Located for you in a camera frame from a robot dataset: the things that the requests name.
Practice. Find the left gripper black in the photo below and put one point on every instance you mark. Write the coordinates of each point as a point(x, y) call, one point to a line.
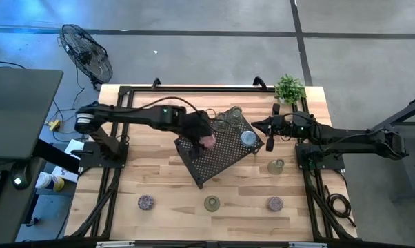
point(193, 125)

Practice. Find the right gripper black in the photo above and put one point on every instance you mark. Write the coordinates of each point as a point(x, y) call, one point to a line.
point(280, 125)

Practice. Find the pink patterned round tin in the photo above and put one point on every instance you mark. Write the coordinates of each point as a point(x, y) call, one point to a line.
point(208, 142)

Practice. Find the purple white patterned tin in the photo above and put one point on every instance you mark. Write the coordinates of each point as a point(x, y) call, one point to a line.
point(145, 202)

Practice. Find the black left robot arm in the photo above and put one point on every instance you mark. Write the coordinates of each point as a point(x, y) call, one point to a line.
point(138, 117)

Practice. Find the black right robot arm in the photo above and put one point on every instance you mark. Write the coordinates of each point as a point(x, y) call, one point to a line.
point(349, 136)

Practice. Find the black perforated metal shelf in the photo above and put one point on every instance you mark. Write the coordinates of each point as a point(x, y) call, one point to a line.
point(224, 156)

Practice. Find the green plant white pot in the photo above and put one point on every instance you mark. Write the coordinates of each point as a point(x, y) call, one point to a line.
point(290, 89)

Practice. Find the white papers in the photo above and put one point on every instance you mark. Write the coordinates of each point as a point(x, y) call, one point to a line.
point(73, 146)

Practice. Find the yellow power plug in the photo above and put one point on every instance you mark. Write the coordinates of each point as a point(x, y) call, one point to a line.
point(54, 125)

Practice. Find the black floor fan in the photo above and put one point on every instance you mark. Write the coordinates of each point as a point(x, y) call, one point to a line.
point(87, 55)

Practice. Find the white container yellow lid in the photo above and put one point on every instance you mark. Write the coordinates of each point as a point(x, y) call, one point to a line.
point(49, 181)

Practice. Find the black computer mouse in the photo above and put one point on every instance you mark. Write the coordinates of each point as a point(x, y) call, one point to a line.
point(20, 177)

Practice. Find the grey desk top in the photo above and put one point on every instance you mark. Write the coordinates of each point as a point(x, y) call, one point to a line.
point(18, 110)

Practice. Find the dark grey desk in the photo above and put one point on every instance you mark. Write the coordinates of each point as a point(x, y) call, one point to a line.
point(7, 224)

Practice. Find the black aluminium table frame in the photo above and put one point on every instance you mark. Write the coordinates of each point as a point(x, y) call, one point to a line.
point(193, 89)

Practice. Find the silver frame bracket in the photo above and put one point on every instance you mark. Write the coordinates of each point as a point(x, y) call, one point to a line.
point(116, 244)
point(308, 245)

